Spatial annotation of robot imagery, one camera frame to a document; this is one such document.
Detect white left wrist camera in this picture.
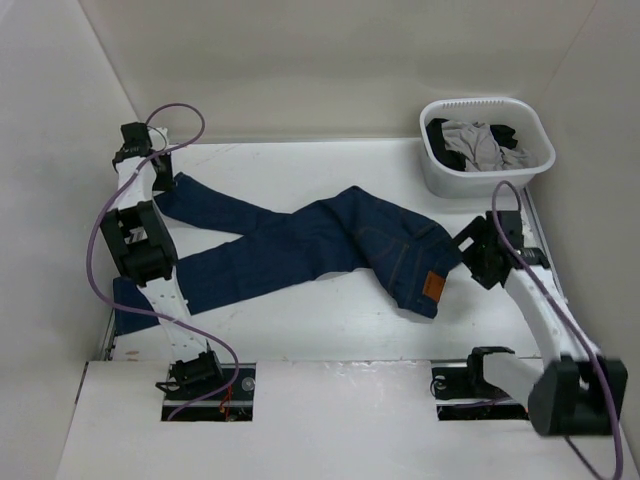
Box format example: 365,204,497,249
147,125,170,151

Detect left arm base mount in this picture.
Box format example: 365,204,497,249
155,350,257,423

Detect black garment in basket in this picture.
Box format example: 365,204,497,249
425,117,518,171

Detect dark blue denim jeans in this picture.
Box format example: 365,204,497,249
111,171,463,337

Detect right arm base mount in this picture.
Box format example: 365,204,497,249
429,362,529,421

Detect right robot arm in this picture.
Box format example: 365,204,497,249
454,210,628,437

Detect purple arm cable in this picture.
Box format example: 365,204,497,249
85,102,239,420
491,180,624,480

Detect white plastic laundry basket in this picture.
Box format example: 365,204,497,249
419,97,556,199

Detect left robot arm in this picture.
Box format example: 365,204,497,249
100,122,209,361

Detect grey garment in basket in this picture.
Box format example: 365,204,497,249
439,119,541,172

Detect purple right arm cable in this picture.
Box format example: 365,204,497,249
491,180,624,480

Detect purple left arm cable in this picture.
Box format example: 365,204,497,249
85,102,239,420

